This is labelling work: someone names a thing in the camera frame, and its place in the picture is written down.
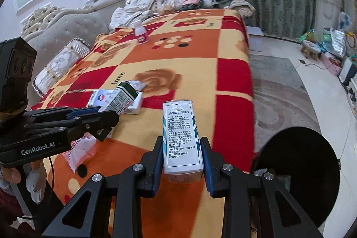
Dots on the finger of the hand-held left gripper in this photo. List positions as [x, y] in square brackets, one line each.
[81, 113]
[100, 119]

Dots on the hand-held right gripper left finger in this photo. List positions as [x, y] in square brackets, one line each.
[157, 168]

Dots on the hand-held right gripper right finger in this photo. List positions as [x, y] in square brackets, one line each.
[207, 168]

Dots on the green white medicine box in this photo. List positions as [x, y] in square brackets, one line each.
[120, 101]

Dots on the white medicine box blue stripes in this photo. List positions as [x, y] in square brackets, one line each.
[181, 137]

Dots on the black trash bin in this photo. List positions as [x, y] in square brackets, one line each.
[301, 171]

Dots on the person's left hand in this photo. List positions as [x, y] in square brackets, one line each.
[37, 182]

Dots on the flat white box round logo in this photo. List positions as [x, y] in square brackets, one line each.
[97, 98]

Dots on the pink white plastic bag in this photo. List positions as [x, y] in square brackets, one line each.
[81, 151]

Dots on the white snack wrapper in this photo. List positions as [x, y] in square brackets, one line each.
[139, 85]

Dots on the beaded bolster pillow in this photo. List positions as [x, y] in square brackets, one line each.
[61, 62]

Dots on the grey tufted sofa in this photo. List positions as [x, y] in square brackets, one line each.
[69, 29]

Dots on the white pill bottle pink label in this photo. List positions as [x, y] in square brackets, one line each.
[141, 34]

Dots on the grey patterned rug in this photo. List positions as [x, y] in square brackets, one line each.
[279, 104]

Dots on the white crumpled cloth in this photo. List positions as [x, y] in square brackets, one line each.
[128, 17]

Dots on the white storage box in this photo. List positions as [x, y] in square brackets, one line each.
[255, 31]

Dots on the pink dark clothes pile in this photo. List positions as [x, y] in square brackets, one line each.
[200, 6]

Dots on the small wooden stool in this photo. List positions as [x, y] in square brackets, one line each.
[311, 45]

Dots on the pink box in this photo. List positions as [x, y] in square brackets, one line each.
[329, 62]

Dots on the white TV cabinet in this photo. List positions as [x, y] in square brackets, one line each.
[352, 93]

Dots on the beige fringed cloth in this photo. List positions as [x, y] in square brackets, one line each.
[239, 8]

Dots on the green snack bag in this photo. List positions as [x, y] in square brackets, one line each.
[306, 36]

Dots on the navy white bag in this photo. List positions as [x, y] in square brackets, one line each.
[348, 70]

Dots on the teal plastic container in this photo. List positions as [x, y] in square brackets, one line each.
[327, 36]

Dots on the silver foil bag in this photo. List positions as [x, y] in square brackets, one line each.
[339, 42]

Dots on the white plastic bag blue print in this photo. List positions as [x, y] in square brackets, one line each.
[344, 20]

